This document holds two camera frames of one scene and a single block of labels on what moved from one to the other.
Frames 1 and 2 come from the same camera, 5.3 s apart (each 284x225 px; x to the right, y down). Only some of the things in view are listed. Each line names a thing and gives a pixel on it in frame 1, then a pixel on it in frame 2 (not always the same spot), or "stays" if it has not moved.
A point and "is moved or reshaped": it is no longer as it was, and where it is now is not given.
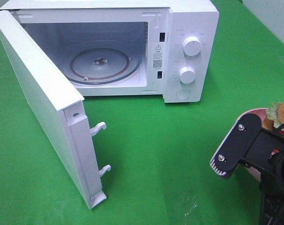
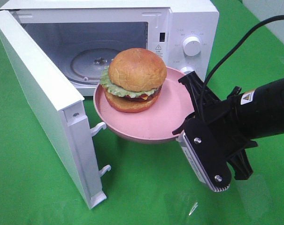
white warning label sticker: x=157 y=56 stays
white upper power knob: x=192 y=45 stays
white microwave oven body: x=128 y=48 stays
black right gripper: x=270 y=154 -> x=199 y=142
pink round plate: x=260 y=112 is moved or reshaped
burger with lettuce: x=278 y=114 is moved or reshaped
